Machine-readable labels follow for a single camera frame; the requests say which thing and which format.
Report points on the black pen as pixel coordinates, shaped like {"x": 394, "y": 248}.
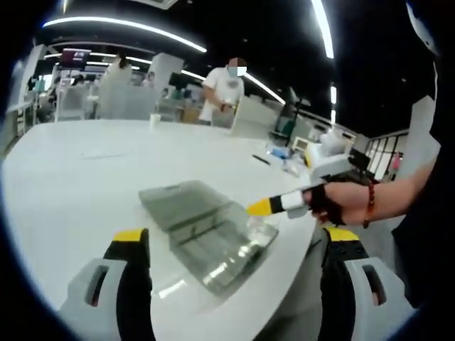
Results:
{"x": 261, "y": 159}

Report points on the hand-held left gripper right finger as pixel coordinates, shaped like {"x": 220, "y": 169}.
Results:
{"x": 355, "y": 302}

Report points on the small white device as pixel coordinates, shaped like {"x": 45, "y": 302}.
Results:
{"x": 301, "y": 144}

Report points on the person's right hand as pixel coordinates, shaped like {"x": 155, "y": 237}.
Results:
{"x": 345, "y": 202}

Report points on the person's black shirt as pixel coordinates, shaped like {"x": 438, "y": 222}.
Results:
{"x": 426, "y": 248}

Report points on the large grey chair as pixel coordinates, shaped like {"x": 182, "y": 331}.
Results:
{"x": 126, "y": 94}

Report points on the wall screen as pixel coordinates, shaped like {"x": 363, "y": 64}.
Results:
{"x": 75, "y": 57}

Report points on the ceiling light strip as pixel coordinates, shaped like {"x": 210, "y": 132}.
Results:
{"x": 324, "y": 28}
{"x": 124, "y": 25}

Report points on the clear plastic guide fixture box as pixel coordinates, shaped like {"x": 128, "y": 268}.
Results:
{"x": 199, "y": 227}

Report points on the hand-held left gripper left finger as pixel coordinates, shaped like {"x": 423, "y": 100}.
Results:
{"x": 106, "y": 305}

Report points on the blue item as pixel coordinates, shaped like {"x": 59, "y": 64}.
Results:
{"x": 278, "y": 152}

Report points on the white mesh office chair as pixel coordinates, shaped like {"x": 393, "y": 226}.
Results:
{"x": 295, "y": 312}
{"x": 71, "y": 104}

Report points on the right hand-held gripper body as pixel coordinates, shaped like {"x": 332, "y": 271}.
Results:
{"x": 330, "y": 165}

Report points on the white paper cup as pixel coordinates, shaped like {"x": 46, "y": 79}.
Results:
{"x": 155, "y": 120}

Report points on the clear plastic bag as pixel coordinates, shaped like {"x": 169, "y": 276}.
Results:
{"x": 295, "y": 167}

